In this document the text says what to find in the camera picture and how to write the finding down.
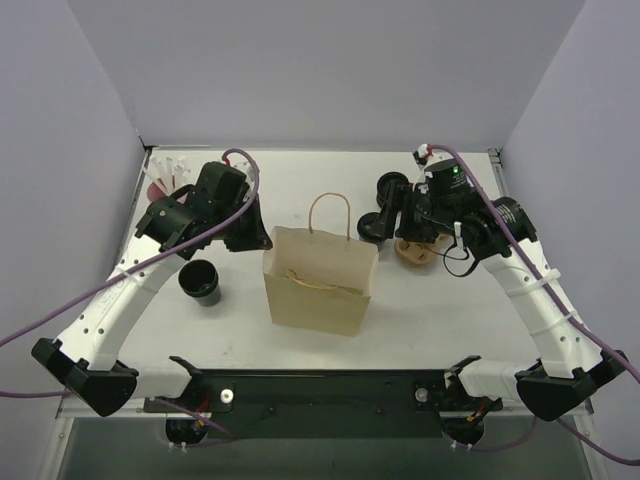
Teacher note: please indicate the grey paper coffee cup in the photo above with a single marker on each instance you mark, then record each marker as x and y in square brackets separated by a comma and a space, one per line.
[368, 237]

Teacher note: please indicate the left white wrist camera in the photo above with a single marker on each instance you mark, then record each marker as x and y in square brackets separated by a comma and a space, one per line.
[243, 166]

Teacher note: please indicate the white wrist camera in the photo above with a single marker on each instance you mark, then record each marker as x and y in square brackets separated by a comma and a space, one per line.
[243, 166]
[424, 158]

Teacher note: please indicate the brown paper takeout bag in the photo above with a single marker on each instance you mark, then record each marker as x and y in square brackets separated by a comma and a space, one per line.
[317, 280]

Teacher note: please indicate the black coffee cup lid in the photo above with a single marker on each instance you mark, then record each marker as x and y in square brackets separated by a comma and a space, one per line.
[366, 221]

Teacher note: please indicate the pink straw holder cup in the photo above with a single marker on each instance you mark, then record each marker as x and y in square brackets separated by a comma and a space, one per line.
[156, 192]

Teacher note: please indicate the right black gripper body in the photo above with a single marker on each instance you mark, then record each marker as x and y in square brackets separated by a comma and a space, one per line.
[391, 206]

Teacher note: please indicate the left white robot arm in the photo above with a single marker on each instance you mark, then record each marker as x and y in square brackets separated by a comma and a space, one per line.
[168, 235]

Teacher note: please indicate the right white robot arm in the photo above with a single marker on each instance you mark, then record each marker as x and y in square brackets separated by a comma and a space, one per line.
[498, 236]

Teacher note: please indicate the stack of black lids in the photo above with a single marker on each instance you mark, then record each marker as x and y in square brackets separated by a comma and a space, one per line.
[383, 183]

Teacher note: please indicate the brown pulp cup carrier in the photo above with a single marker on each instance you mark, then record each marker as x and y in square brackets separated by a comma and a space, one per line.
[418, 255]

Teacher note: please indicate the black mounting base plate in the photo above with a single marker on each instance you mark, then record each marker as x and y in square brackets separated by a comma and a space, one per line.
[321, 404]

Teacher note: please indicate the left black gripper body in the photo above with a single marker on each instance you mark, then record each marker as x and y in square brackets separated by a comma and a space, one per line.
[252, 232]

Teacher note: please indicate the white wrapped straws bundle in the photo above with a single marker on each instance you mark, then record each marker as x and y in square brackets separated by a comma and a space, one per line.
[173, 174]

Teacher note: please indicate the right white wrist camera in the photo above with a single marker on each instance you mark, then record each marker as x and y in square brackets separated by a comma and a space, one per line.
[424, 158]

